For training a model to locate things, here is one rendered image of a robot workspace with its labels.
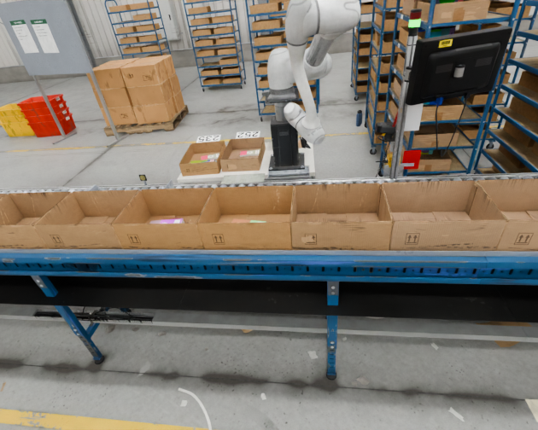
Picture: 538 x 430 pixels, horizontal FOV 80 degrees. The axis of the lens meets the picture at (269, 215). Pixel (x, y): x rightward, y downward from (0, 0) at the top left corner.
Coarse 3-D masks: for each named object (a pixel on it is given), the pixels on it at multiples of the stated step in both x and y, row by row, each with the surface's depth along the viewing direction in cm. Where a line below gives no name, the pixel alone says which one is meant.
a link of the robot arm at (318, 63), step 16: (320, 0) 135; (336, 0) 134; (352, 0) 135; (320, 16) 135; (336, 16) 135; (352, 16) 136; (320, 32) 141; (336, 32) 143; (320, 48) 164; (304, 64) 190; (320, 64) 189
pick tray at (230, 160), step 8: (232, 144) 263; (240, 144) 262; (248, 144) 262; (256, 144) 261; (264, 144) 255; (224, 152) 242; (232, 152) 261; (240, 152) 260; (264, 152) 255; (224, 160) 230; (232, 160) 229; (240, 160) 229; (248, 160) 228; (256, 160) 228; (224, 168) 234; (232, 168) 233; (240, 168) 233; (248, 168) 232; (256, 168) 231
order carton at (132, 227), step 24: (144, 192) 163; (168, 192) 162; (192, 192) 160; (120, 216) 146; (144, 216) 166; (168, 216) 169; (192, 216) 167; (120, 240) 145; (144, 240) 143; (168, 240) 141; (192, 240) 140
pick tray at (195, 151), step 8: (192, 144) 262; (200, 144) 262; (208, 144) 262; (216, 144) 262; (224, 144) 256; (192, 152) 263; (200, 152) 266; (208, 152) 266; (216, 152) 264; (184, 160) 244; (192, 160) 256; (216, 160) 230; (184, 168) 233; (192, 168) 233; (200, 168) 232; (208, 168) 232; (216, 168) 232; (184, 176) 237
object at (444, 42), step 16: (464, 32) 152; (480, 32) 150; (496, 32) 151; (416, 48) 151; (432, 48) 149; (448, 48) 150; (464, 48) 152; (480, 48) 153; (496, 48) 154; (416, 64) 153; (432, 64) 152; (448, 64) 153; (464, 64) 155; (480, 64) 157; (496, 64) 161; (416, 80) 157; (432, 80) 157; (448, 80) 159; (464, 80) 161; (480, 80) 163; (416, 96) 162; (432, 96) 163; (448, 96) 166; (464, 96) 168
